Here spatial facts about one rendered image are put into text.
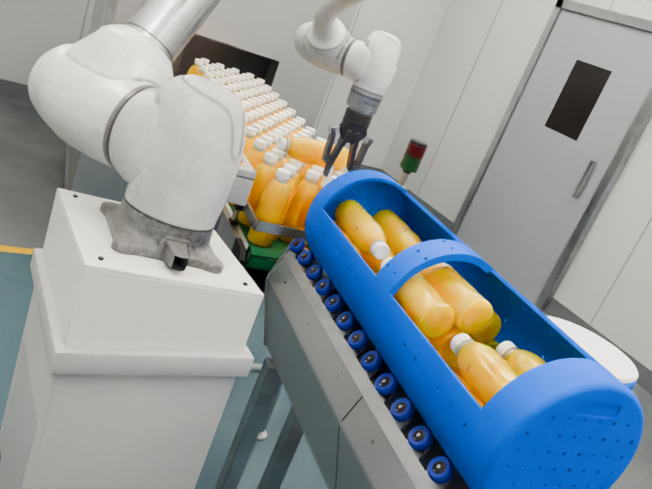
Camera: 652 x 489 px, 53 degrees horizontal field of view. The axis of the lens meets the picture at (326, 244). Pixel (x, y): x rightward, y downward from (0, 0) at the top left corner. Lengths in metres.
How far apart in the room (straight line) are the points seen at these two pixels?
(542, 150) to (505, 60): 1.02
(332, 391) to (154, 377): 0.45
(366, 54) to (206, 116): 0.83
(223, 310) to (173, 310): 0.08
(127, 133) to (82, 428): 0.47
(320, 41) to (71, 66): 0.79
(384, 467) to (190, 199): 0.59
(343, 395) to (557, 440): 0.49
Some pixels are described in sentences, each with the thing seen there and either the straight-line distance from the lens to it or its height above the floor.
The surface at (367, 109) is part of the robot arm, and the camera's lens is 1.78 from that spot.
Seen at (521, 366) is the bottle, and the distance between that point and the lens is 1.19.
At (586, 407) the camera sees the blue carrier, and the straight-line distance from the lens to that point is 1.04.
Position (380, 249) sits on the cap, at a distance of 1.46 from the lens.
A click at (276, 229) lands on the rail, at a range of 1.81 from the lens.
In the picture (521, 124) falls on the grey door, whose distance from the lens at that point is 5.80.
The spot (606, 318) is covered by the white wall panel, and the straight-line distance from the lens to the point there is 5.10.
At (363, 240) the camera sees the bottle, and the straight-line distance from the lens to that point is 1.49.
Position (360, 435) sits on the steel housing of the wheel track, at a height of 0.86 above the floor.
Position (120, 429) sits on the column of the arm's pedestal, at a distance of 1.15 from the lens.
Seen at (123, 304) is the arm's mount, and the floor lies 1.08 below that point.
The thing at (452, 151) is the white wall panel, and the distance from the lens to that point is 6.36.
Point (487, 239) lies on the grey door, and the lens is 5.80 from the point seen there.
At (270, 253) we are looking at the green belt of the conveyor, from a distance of 1.83.
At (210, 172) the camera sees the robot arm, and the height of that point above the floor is 1.28.
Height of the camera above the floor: 1.58
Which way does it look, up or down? 19 degrees down
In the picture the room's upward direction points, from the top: 22 degrees clockwise
